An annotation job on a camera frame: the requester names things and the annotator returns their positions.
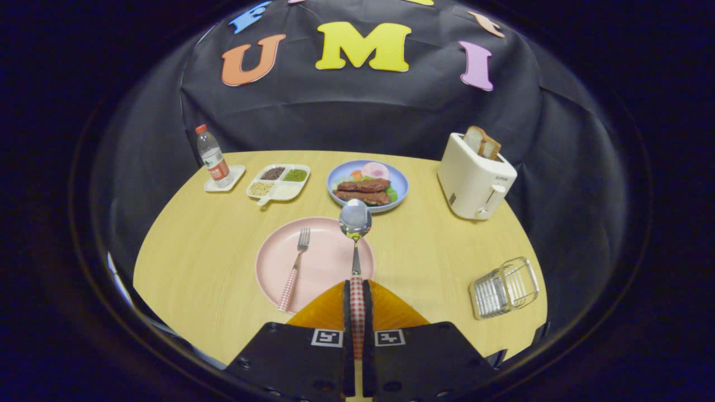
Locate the white divided tray with beans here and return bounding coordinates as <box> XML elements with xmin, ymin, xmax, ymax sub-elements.
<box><xmin>246</xmin><ymin>164</ymin><xmax>311</xmax><ymax>207</ymax></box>

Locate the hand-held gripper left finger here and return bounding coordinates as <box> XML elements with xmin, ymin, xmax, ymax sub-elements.
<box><xmin>223</xmin><ymin>279</ymin><xmax>356</xmax><ymax>402</ymax></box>

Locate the white square coaster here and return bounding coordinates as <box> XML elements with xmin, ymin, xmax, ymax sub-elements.
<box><xmin>204</xmin><ymin>165</ymin><xmax>246</xmax><ymax>193</ymax></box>

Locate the clear ribbed glass holder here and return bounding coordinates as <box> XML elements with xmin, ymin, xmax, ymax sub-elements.
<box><xmin>469</xmin><ymin>257</ymin><xmax>540</xmax><ymax>320</ymax></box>

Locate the clear water bottle red cap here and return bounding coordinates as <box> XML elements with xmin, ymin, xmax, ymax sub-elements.
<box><xmin>196</xmin><ymin>124</ymin><xmax>234</xmax><ymax>188</ymax></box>

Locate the fork with red checked handle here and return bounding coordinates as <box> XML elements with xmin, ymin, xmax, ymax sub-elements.
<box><xmin>278</xmin><ymin>227</ymin><xmax>311</xmax><ymax>313</ymax></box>

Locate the brown meat strip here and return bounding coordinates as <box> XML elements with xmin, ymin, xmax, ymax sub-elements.
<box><xmin>333</xmin><ymin>190</ymin><xmax>392</xmax><ymax>206</ymax></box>
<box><xmin>337</xmin><ymin>179</ymin><xmax>392</xmax><ymax>194</ymax></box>

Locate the spoon with red checked handle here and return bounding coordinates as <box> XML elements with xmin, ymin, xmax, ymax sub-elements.
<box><xmin>339</xmin><ymin>199</ymin><xmax>373</xmax><ymax>361</ymax></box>

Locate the blue food plate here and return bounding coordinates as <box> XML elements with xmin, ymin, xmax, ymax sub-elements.
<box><xmin>327</xmin><ymin>160</ymin><xmax>409</xmax><ymax>213</ymax></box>

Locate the cream white toaster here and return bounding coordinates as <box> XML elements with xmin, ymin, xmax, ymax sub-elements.
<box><xmin>437</xmin><ymin>132</ymin><xmax>518</xmax><ymax>221</ymax></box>

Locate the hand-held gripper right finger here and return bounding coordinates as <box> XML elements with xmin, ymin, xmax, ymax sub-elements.
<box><xmin>362</xmin><ymin>279</ymin><xmax>499</xmax><ymax>402</ymax></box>

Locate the pink round plate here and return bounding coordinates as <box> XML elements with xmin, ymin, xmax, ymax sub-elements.
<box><xmin>255</xmin><ymin>217</ymin><xmax>376</xmax><ymax>314</ymax></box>

